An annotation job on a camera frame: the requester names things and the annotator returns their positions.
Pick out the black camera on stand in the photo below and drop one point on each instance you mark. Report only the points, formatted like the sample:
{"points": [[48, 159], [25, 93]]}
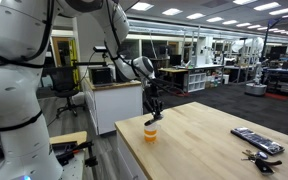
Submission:
{"points": [[100, 49]]}

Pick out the white and orange mug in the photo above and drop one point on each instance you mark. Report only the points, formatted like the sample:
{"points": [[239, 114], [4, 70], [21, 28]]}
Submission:
{"points": [[150, 135]]}

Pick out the black and silver marker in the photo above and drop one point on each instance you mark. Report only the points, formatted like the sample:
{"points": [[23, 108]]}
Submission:
{"points": [[149, 122]]}

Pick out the wooden desk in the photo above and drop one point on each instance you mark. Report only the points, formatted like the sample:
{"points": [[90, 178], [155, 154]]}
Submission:
{"points": [[172, 70]]}

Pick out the white cabinet with wooden top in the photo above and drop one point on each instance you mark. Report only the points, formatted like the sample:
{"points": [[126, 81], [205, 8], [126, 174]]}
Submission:
{"points": [[117, 103]]}

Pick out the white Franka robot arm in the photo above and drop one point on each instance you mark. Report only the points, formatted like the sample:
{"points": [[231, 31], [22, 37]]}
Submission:
{"points": [[17, 100]]}

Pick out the black workbench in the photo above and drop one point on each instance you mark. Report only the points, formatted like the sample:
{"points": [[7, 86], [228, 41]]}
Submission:
{"points": [[284, 83]]}

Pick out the white robot on round base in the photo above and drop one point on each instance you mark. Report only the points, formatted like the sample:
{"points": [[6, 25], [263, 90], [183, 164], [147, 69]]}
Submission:
{"points": [[256, 86]]}

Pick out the yellow and black post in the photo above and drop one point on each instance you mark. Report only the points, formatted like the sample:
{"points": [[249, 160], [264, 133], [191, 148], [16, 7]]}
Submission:
{"points": [[74, 63]]}

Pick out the black swivel office chair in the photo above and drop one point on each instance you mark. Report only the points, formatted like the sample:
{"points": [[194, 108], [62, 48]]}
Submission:
{"points": [[64, 83]]}

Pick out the red floor mat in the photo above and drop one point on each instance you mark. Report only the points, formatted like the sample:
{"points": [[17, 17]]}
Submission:
{"points": [[276, 96]]}

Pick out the black calculator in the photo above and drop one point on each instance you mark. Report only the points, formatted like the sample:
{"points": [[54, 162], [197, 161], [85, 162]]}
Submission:
{"points": [[257, 140]]}

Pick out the white cube shelf unit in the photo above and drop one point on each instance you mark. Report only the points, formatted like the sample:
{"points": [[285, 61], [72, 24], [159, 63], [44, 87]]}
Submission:
{"points": [[196, 81]]}

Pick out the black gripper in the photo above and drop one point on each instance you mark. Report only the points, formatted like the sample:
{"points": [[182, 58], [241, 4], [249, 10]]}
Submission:
{"points": [[152, 100]]}

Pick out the ceiling light panel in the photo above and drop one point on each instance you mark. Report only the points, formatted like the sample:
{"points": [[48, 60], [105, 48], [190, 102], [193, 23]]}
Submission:
{"points": [[266, 6], [195, 16], [142, 6], [172, 12], [281, 11], [215, 19]]}

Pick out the key bunch with black fob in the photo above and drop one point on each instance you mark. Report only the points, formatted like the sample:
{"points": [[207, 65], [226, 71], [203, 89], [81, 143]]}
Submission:
{"points": [[260, 163]]}

